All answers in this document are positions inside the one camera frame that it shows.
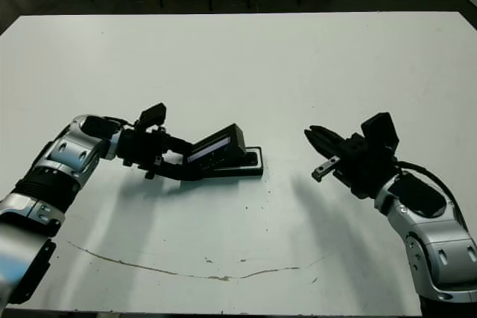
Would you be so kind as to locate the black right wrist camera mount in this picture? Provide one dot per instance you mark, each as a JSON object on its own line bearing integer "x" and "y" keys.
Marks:
{"x": 380, "y": 130}

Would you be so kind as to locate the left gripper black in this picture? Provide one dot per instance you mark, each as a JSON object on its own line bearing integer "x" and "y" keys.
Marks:
{"x": 141, "y": 146}

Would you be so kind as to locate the black box lid shiny print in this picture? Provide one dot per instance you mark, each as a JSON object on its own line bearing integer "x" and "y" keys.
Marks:
{"x": 238, "y": 139}

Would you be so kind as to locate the black box with white insert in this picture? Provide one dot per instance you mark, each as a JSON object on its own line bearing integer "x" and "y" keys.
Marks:
{"x": 253, "y": 171}

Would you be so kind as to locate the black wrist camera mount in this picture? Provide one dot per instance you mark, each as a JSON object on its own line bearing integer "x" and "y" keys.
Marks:
{"x": 380, "y": 130}
{"x": 153, "y": 115}

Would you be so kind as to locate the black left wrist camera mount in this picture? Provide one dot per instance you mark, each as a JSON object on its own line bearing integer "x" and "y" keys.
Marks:
{"x": 153, "y": 115}

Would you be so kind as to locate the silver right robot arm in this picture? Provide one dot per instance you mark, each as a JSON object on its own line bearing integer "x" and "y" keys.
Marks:
{"x": 439, "y": 236}

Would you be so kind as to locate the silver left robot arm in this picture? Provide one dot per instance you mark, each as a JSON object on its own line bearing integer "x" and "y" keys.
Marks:
{"x": 63, "y": 154}

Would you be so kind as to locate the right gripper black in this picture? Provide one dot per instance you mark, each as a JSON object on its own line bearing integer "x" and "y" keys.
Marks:
{"x": 367, "y": 169}

